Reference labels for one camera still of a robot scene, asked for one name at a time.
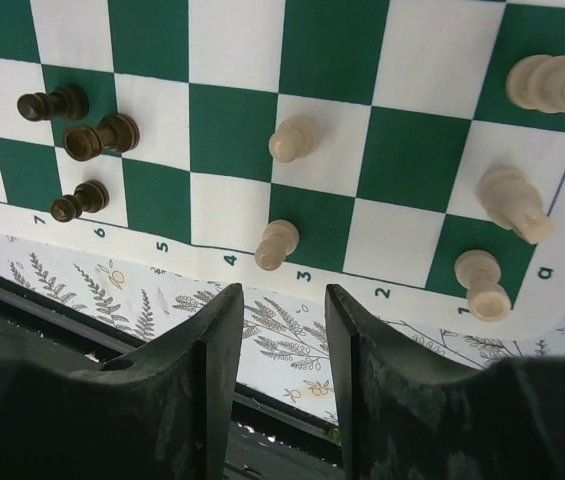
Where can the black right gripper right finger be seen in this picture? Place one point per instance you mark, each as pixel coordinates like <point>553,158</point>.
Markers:
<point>405,412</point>

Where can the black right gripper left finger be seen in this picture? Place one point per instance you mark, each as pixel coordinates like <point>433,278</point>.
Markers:
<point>161,411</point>

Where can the green white chess board mat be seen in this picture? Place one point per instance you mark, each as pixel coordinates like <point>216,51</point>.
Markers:
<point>412,152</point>

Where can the dark rook chess piece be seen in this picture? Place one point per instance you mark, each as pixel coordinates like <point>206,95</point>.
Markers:
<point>116,132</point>

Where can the white rook chess piece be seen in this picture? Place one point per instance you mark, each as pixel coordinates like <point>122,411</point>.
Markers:
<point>479,273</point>

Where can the white pawn chess piece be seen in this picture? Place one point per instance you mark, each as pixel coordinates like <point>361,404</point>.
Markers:
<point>295,138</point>
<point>280,238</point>

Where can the dark pawn chess piece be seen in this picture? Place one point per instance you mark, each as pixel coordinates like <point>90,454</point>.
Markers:
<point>69,102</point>
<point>90,196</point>

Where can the white knight chess piece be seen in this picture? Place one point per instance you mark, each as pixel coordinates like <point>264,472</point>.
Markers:
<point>513,203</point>

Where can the white bishop chess piece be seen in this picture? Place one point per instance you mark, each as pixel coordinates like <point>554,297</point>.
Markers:
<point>537,83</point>

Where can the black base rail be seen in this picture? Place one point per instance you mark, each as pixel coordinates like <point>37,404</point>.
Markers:
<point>262,443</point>

